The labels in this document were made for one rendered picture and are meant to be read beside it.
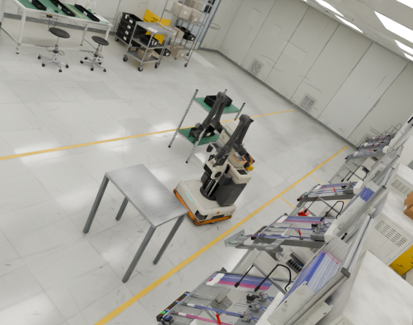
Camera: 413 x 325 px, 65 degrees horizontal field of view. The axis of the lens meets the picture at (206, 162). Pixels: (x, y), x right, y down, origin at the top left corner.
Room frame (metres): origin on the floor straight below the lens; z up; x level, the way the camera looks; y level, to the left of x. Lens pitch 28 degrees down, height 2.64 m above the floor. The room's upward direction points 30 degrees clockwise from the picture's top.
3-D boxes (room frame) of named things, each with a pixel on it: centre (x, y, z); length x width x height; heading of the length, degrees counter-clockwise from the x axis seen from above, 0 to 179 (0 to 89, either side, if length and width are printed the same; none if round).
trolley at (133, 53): (7.54, 2.56, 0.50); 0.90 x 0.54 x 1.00; 171
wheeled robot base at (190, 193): (3.67, -0.24, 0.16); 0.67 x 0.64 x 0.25; 142
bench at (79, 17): (5.83, 3.72, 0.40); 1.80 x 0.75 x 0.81; 157
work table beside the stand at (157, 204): (2.38, 0.33, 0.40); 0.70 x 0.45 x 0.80; 66
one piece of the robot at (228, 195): (3.74, -0.29, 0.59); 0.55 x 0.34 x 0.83; 52
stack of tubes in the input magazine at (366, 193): (2.78, -1.41, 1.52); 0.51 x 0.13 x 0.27; 157
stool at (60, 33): (5.20, 3.24, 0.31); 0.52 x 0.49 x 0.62; 157
